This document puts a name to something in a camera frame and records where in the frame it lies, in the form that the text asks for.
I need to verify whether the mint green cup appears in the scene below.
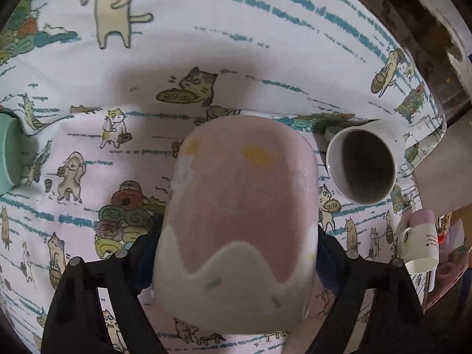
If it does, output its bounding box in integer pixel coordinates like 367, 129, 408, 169
0, 113, 23, 195

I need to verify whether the white cylindrical cup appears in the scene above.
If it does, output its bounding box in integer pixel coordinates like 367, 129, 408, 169
324, 120, 406, 205

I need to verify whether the white mug with pink lid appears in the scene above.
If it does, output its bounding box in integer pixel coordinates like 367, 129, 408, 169
396, 209, 439, 275

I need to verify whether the pink and white cup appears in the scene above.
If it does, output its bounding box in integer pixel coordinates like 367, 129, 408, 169
153, 115, 318, 334

